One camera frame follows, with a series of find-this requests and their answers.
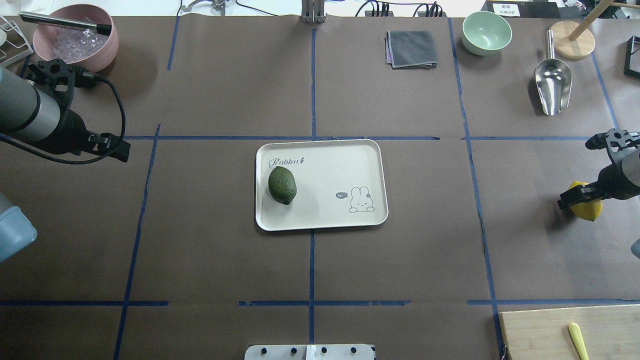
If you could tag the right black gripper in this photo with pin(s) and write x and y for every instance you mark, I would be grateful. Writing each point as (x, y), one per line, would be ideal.
(614, 178)

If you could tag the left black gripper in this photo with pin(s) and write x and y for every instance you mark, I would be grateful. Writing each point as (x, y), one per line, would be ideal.
(68, 133)

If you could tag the yellow lemon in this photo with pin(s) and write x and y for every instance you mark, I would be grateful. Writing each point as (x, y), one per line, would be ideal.
(588, 211)

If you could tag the green lime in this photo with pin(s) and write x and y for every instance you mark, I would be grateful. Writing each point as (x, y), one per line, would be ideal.
(282, 185)

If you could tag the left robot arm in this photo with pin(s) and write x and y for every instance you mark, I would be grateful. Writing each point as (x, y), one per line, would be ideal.
(36, 114)

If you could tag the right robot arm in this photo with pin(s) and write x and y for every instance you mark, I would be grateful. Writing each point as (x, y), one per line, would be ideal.
(619, 180)

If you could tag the dark tray with glasses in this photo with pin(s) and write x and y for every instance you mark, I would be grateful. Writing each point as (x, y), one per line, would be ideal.
(631, 65)

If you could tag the cream rabbit tray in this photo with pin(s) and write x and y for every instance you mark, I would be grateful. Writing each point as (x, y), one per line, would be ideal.
(340, 183)

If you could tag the pink bowl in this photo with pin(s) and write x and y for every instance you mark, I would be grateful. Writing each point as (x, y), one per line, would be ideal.
(82, 47)

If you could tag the steel scoop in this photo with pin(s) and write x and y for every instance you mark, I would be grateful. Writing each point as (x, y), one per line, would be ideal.
(553, 80)

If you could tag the wooden stand with round base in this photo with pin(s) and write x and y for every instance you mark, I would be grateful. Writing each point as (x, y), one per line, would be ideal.
(573, 40)

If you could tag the wooden cutting board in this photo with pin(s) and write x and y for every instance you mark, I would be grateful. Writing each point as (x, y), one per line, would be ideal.
(592, 333)

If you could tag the lemon slice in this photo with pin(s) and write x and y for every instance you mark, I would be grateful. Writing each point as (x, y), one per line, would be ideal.
(576, 335)

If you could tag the mint green bowl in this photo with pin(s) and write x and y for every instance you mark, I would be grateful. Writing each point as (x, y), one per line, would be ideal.
(485, 33)

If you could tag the grey folded cloth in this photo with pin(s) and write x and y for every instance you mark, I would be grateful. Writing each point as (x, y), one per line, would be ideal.
(410, 49)

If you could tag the white wire rack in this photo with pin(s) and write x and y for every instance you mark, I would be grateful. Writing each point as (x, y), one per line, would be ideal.
(14, 46)

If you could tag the aluminium frame post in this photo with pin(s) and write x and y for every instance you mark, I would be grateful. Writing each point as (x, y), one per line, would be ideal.
(313, 11)

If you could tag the metal base plate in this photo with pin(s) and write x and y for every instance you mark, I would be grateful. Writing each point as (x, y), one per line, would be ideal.
(349, 351)

